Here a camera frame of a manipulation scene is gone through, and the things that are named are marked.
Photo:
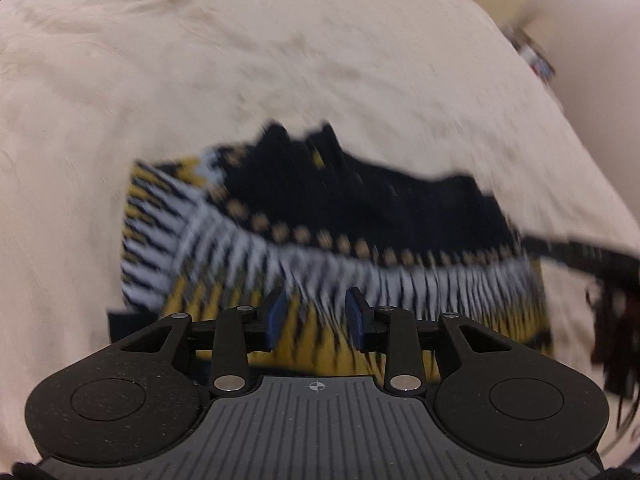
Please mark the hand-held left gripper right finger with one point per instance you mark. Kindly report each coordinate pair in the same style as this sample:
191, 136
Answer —
356, 317

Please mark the navy yellow patterned knit sweater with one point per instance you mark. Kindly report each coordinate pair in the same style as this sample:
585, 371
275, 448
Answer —
350, 220

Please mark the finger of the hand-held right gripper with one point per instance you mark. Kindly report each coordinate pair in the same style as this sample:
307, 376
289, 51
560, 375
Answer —
575, 254

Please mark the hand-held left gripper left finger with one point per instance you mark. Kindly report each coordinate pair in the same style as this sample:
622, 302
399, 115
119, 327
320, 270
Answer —
274, 317

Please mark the cream fleece bed blanket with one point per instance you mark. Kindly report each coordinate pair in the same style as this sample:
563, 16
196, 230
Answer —
250, 60

